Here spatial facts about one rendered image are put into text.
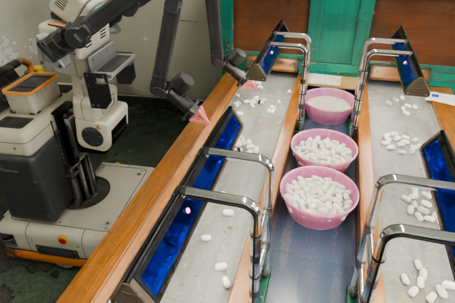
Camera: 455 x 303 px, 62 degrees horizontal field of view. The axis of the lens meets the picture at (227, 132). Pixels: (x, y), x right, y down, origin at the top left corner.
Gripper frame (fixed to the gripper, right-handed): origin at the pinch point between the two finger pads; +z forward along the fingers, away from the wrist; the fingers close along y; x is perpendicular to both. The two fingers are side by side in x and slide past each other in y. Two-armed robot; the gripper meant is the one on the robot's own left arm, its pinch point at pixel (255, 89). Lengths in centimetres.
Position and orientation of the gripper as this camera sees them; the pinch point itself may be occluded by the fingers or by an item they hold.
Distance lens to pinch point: 189.7
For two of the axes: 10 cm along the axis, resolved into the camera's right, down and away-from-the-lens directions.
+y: 2.6, -5.1, 8.2
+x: -5.9, 5.8, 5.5
